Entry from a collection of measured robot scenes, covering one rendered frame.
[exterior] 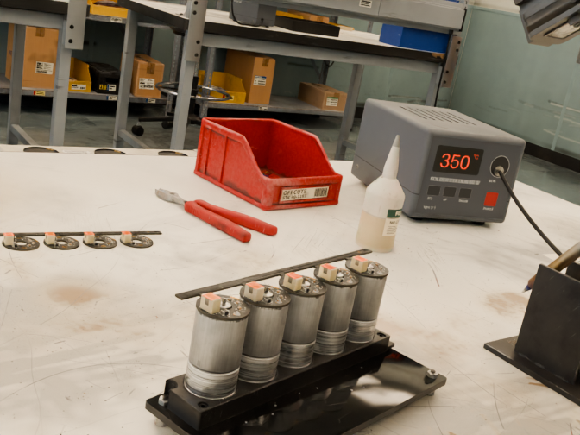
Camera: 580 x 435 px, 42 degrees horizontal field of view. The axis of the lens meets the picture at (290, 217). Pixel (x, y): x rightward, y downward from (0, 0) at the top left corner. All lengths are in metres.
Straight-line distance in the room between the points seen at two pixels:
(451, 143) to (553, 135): 5.26
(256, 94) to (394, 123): 4.27
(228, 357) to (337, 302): 0.08
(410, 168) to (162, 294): 0.34
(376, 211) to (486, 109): 5.81
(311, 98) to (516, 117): 1.70
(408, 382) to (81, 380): 0.17
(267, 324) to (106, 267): 0.20
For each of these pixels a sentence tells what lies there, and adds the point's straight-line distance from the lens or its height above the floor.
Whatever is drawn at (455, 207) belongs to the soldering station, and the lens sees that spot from 0.78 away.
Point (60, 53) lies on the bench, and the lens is 2.77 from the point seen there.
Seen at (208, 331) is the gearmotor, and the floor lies 0.80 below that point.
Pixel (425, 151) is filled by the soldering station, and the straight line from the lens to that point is 0.75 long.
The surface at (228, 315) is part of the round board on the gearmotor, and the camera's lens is 0.34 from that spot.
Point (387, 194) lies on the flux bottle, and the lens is 0.64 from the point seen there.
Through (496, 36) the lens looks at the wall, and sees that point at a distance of 6.46.
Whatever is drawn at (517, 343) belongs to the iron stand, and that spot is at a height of 0.76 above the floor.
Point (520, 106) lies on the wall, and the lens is 6.23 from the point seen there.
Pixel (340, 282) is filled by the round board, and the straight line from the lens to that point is 0.40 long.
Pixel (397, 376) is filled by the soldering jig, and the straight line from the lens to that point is 0.44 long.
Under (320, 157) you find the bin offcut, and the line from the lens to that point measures 0.79.
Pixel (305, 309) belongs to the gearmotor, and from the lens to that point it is 0.38.
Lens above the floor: 0.96
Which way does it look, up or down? 17 degrees down
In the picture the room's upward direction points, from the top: 11 degrees clockwise
